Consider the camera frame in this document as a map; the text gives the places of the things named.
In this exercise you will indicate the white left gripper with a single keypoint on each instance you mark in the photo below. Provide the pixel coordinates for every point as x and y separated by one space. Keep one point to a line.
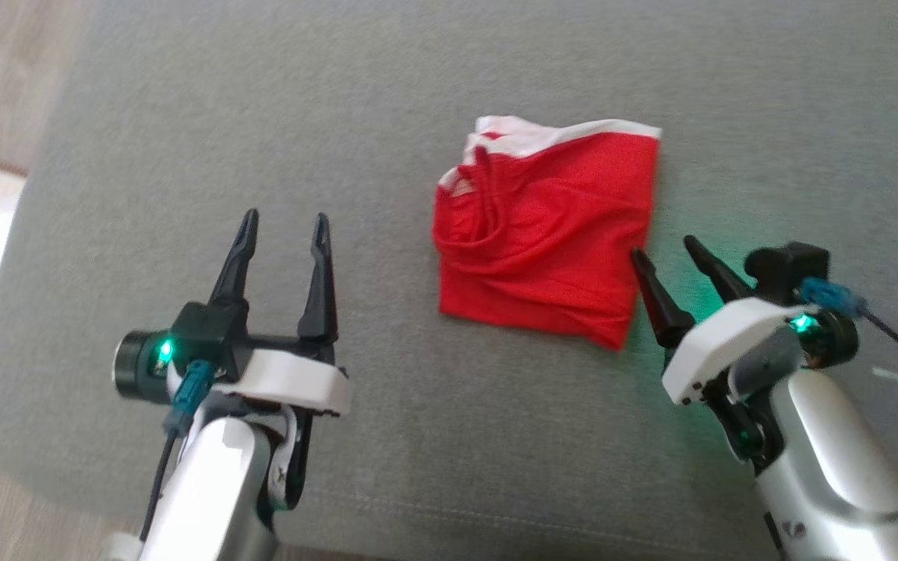
293 382

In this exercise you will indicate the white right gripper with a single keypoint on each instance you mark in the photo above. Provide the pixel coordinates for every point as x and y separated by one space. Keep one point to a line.
730 343

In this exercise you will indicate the red shorts with white stripe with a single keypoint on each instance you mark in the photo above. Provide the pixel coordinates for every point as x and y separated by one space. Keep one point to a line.
550 234

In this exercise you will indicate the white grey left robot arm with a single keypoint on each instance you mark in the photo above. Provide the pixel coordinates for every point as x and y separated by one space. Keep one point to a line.
215 491

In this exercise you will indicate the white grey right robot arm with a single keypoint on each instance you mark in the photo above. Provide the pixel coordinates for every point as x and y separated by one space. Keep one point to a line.
823 467

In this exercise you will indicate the grey fabric sofa seat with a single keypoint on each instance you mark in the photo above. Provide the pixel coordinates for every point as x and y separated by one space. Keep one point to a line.
449 452

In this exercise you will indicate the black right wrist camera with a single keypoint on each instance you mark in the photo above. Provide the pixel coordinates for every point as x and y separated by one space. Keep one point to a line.
792 269

